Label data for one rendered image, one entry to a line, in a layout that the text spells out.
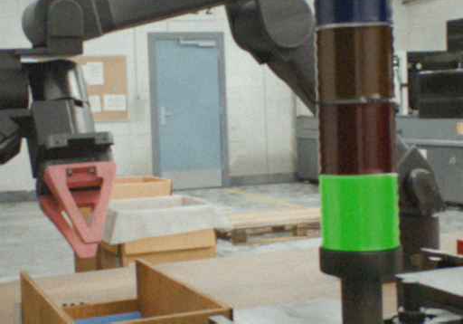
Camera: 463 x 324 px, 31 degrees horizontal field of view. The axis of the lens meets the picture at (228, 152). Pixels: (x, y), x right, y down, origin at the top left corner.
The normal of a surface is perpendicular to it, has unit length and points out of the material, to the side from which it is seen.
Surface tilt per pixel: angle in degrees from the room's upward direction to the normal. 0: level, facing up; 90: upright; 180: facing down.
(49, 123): 57
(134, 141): 90
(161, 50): 90
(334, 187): 76
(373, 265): 90
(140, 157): 90
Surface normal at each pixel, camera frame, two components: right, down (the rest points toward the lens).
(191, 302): -0.92, 0.05
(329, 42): -0.63, 0.30
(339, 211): -0.55, -0.18
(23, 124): 0.26, 0.85
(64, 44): 0.42, 0.04
